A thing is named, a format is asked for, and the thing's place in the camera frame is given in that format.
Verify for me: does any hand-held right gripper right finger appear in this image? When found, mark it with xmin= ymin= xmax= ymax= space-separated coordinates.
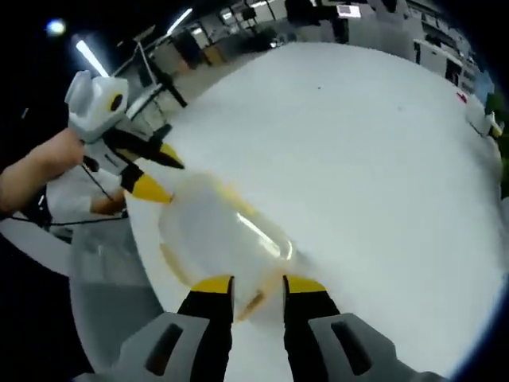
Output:
xmin=282 ymin=273 xmax=435 ymax=382

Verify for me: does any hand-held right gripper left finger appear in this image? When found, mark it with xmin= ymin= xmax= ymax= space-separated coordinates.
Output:
xmin=115 ymin=274 xmax=236 ymax=382

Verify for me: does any clear plastic bag with bread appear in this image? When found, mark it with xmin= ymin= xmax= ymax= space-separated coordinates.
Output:
xmin=157 ymin=170 xmax=297 ymax=322

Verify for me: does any person's left hand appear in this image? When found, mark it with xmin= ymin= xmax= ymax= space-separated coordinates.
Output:
xmin=54 ymin=128 xmax=87 ymax=169

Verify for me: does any long ceiling light strip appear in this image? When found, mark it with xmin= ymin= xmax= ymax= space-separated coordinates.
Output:
xmin=165 ymin=6 xmax=200 ymax=36
xmin=74 ymin=38 xmax=111 ymax=80

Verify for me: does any white desk with black legs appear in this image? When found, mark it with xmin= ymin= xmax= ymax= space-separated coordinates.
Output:
xmin=113 ymin=33 xmax=188 ymax=109

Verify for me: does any round ceiling light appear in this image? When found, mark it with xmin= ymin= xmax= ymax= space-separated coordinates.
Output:
xmin=45 ymin=17 xmax=68 ymax=39

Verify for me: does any grey mesh office chair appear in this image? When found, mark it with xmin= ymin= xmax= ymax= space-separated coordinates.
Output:
xmin=0 ymin=217 xmax=169 ymax=371

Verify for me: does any green leafy plant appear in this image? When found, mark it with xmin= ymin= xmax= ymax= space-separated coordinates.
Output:
xmin=484 ymin=89 xmax=509 ymax=140

